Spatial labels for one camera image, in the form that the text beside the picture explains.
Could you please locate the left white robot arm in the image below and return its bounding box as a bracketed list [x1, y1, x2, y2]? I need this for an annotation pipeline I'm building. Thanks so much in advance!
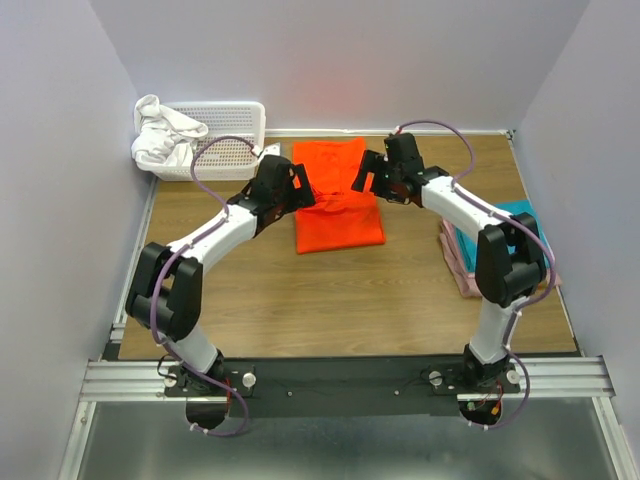
[125, 155, 315, 395]

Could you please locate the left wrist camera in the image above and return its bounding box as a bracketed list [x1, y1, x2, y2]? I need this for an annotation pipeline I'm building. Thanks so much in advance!
[251, 142, 281, 162]

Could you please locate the teal folded t shirt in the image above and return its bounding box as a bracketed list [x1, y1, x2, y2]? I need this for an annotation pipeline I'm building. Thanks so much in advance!
[452, 199, 551, 275]

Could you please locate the orange t shirt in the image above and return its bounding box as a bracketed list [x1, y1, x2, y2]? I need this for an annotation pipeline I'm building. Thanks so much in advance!
[293, 137, 386, 254]

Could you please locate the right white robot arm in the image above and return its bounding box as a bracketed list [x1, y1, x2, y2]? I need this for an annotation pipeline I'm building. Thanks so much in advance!
[352, 132, 552, 392]

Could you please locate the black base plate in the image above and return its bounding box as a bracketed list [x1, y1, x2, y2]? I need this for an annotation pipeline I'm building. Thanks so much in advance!
[162, 355, 521, 425]

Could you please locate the pink folded t shirt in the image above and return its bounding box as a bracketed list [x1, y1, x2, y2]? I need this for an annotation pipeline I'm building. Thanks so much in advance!
[438, 222, 564, 300]

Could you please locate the aluminium frame rail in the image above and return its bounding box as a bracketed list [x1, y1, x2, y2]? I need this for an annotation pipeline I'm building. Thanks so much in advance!
[79, 357, 174, 403]

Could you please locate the white t shirt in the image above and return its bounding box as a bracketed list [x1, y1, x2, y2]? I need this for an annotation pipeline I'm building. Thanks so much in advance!
[131, 94, 209, 172]

